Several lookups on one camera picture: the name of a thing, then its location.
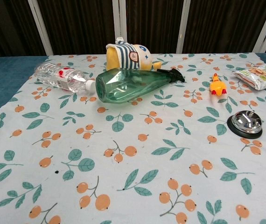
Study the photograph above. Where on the silver call bell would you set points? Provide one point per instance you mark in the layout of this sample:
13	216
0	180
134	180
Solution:
244	123

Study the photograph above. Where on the green plastic spray bottle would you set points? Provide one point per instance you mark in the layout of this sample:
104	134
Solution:
123	86

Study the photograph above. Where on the fruit and leaf print tablecloth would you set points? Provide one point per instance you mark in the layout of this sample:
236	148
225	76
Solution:
133	151

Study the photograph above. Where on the yellow plush toy striped hat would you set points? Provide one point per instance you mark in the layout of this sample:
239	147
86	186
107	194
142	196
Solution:
133	56

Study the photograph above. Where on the clear plastic water bottle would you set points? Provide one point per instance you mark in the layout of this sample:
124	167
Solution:
58	77

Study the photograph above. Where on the yellow rubber chicken toy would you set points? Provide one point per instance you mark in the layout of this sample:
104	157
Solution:
217	86

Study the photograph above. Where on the dark brown curtain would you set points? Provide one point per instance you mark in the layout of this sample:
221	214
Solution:
81	25

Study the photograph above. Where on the snack bag with crackers print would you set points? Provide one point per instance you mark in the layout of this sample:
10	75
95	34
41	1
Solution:
259	74

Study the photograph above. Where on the teal blue table cover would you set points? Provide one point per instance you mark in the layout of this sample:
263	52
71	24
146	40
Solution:
0	79

